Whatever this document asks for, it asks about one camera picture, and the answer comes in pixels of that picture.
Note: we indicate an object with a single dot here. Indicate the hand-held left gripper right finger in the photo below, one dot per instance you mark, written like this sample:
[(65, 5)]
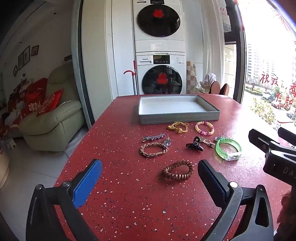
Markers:
[(211, 179)]

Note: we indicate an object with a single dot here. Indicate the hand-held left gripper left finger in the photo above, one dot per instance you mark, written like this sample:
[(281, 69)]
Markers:
[(89, 179)]

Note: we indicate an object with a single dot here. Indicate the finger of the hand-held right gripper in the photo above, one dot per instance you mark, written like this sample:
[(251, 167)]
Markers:
[(285, 135), (257, 139)]

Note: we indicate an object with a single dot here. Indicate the green translucent bangle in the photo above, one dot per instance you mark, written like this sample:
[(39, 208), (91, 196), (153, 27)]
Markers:
[(218, 150)]

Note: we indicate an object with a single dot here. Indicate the beige bunny hair clip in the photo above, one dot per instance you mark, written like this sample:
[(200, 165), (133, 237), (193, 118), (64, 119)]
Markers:
[(207, 142)]

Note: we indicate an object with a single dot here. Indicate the small silver charm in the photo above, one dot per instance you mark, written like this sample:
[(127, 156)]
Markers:
[(167, 141)]

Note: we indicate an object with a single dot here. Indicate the silver metal hair clip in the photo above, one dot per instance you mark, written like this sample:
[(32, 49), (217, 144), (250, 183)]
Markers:
[(152, 138)]

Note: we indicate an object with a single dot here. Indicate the grey rectangular tray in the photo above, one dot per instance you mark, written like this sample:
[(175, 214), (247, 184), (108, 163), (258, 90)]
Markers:
[(173, 109)]

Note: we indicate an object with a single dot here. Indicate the person's right hand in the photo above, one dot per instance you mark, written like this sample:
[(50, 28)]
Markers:
[(286, 208)]

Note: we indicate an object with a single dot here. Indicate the black claw hair clip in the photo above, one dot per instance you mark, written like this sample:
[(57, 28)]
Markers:
[(195, 145)]

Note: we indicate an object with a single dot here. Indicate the brown round chair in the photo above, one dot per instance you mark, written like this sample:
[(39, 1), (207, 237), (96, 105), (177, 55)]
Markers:
[(224, 90), (215, 88)]

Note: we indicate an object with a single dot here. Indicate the red window stickers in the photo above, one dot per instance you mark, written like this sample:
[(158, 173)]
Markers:
[(266, 77)]

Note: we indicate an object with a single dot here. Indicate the cream leather sofa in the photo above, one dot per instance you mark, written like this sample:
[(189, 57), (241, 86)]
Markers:
[(57, 120)]

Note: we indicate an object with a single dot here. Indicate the beige hat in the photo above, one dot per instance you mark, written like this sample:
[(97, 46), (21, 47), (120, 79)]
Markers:
[(200, 88)]

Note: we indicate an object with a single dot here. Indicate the white cloth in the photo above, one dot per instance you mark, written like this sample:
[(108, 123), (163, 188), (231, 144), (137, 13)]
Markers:
[(210, 78)]

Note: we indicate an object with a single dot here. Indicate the red patterned cushion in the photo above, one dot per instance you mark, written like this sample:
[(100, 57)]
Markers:
[(49, 102)]

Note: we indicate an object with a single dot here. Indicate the checked board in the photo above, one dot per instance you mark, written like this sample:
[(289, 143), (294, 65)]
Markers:
[(191, 74)]

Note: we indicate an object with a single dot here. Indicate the red lettered cushion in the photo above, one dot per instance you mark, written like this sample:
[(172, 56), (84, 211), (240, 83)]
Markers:
[(33, 102)]

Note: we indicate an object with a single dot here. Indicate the white washing machine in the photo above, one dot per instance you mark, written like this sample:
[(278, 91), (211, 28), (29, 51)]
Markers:
[(143, 61)]

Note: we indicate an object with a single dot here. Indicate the white tumble dryer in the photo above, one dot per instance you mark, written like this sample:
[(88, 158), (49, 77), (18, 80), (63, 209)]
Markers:
[(159, 44)]

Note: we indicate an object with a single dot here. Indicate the small picture frame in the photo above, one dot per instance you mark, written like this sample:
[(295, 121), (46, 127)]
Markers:
[(35, 50), (15, 70)]

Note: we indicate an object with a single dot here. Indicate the large picture frame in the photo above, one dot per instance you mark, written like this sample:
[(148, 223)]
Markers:
[(24, 58)]

